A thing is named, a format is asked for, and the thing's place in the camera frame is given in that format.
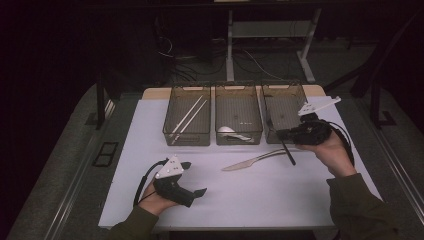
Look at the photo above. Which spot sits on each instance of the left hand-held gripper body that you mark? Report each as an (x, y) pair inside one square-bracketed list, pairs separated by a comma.
[(171, 190)]

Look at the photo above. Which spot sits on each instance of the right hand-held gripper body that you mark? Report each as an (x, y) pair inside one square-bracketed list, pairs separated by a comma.
[(313, 131)]

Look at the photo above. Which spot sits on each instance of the smoky clear plastic bin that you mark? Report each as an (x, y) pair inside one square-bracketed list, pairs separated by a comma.
[(283, 106), (180, 110), (237, 110)]

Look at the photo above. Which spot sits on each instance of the white chopstick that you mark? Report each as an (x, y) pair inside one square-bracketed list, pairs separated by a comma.
[(186, 115), (191, 119)]

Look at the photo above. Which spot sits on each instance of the white ceramic spoon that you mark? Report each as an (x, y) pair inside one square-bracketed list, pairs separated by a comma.
[(226, 130)]

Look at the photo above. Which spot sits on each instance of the person's left hand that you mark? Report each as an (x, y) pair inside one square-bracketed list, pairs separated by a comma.
[(153, 203)]

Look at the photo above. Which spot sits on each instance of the person's right hand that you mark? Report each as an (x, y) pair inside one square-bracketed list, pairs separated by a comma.
[(333, 156)]

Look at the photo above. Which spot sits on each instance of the metal table knife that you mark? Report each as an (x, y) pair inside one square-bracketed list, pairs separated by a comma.
[(238, 165)]

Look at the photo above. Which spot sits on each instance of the white table mat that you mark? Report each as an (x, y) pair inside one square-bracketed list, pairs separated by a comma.
[(266, 200)]

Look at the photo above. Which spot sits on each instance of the black metal stand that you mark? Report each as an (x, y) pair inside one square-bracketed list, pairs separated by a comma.
[(100, 103), (375, 103)]

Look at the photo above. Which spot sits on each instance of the white metal desk frame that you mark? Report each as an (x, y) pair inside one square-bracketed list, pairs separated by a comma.
[(230, 50)]

